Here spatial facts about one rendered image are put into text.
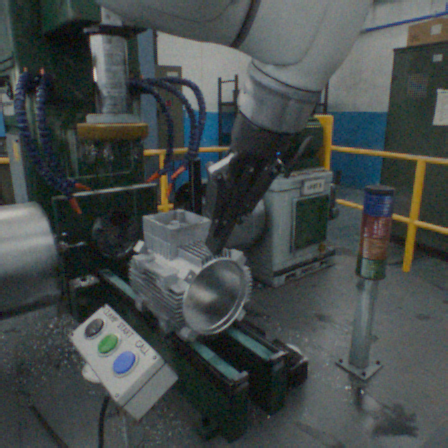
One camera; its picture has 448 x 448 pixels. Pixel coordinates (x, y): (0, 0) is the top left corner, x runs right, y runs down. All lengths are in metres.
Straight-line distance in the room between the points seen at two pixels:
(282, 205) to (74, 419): 0.79
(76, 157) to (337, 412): 0.95
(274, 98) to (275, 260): 0.87
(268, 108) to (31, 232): 0.60
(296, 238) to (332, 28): 0.94
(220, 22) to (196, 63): 6.28
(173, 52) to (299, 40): 6.15
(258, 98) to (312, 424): 0.61
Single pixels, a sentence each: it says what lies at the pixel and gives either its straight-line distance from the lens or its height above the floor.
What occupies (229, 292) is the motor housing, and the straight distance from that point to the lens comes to 0.84.
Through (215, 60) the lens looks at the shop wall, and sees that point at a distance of 6.82.
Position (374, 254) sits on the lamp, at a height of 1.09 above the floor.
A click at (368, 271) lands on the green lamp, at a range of 0.84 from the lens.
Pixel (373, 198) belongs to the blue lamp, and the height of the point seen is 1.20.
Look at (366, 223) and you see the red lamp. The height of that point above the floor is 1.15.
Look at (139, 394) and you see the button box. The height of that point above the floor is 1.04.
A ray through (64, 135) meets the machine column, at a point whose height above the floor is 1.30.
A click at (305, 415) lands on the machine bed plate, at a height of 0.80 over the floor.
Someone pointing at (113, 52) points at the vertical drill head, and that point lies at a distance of 1.01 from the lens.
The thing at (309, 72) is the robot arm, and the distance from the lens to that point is 0.42.
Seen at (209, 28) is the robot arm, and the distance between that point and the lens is 0.39.
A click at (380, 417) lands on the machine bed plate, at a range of 0.87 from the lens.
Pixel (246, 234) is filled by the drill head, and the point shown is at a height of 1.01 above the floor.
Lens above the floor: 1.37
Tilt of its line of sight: 16 degrees down
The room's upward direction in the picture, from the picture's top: straight up
